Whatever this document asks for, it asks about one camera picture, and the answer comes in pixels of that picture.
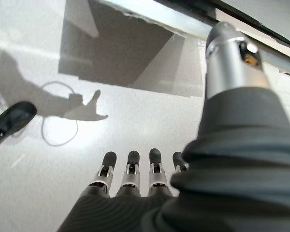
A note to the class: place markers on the dark robot right hand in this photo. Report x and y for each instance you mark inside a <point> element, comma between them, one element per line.
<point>207,193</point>

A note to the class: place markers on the dishwasher door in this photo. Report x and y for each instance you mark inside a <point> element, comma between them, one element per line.
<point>178,20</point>

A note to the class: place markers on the black robot right foot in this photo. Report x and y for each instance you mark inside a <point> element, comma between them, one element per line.
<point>12,118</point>

